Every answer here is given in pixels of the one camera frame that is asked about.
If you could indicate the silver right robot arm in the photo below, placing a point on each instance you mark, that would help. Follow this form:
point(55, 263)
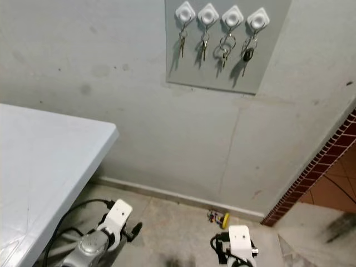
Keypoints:
point(253, 253)

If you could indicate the keys with yellow tag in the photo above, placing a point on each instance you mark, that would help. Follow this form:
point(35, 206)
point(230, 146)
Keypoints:
point(226, 219)

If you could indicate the brass and silver keys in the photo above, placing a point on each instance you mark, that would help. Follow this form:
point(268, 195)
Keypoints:
point(204, 47)

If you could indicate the white plastic table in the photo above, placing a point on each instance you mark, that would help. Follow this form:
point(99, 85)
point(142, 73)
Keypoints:
point(50, 178)

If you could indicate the red brick tile skirting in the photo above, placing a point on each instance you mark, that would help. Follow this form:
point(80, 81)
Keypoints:
point(317, 161)

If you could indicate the key with black fob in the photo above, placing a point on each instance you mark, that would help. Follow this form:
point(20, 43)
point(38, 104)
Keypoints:
point(248, 54)

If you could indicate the single silver key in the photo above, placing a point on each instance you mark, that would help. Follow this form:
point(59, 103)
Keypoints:
point(182, 43)

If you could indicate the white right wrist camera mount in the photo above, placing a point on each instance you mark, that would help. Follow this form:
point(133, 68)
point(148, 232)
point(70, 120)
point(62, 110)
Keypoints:
point(240, 239)

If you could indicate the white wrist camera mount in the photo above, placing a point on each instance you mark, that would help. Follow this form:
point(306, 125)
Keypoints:
point(118, 216)
point(240, 239)

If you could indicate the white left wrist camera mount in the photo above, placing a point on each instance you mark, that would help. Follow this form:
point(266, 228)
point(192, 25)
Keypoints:
point(118, 216)

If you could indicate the grey wall key panel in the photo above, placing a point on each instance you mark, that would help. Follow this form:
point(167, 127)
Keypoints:
point(272, 61)

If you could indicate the white square wall hook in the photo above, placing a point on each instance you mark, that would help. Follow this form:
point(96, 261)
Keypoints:
point(258, 19)
point(208, 14)
point(232, 16)
point(185, 12)

